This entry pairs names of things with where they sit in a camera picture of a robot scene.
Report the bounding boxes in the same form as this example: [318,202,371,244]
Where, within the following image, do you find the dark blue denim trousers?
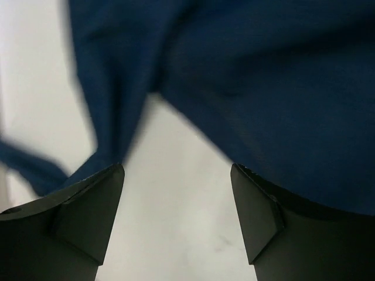
[1,1,374,215]

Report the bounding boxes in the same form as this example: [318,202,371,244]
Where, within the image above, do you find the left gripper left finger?
[1,164,124,281]

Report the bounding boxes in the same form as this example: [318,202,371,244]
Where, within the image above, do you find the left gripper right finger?
[230,164,374,281]

